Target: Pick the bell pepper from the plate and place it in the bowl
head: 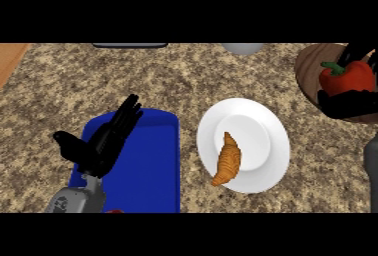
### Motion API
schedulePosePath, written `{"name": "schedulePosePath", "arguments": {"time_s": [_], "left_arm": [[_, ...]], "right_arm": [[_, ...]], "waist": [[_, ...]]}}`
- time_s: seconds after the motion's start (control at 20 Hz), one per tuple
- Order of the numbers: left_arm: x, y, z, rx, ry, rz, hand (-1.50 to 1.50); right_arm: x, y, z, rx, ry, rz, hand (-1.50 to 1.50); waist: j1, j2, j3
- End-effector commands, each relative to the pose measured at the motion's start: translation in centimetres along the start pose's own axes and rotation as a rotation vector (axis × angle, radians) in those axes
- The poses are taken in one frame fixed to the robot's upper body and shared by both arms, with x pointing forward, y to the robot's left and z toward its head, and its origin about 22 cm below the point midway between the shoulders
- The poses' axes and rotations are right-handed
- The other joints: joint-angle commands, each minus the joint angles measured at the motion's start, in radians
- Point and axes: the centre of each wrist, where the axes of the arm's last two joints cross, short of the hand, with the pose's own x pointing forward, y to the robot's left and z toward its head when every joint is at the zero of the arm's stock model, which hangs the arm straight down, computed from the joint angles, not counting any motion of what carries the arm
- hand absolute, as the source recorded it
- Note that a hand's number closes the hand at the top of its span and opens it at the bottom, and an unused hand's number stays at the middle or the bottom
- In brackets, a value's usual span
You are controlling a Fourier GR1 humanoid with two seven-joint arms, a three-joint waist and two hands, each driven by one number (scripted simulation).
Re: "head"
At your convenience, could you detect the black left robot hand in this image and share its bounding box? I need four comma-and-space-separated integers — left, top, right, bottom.
51, 94, 144, 180

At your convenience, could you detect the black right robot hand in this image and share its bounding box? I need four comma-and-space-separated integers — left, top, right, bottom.
315, 43, 378, 120

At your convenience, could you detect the red bell pepper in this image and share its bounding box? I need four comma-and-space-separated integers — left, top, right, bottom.
317, 60, 378, 98

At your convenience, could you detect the brown wooden bowl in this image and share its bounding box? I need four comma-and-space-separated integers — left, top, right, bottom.
293, 43, 378, 125

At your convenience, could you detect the white round plate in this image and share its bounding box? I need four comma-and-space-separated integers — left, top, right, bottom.
196, 97, 292, 195

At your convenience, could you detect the golden brown croissant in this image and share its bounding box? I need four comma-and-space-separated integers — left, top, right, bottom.
209, 131, 243, 187

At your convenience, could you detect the pale grey round container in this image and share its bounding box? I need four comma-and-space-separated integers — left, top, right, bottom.
218, 42, 265, 56

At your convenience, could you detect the dark grey flat appliance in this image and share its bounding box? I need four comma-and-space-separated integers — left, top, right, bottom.
89, 42, 169, 50

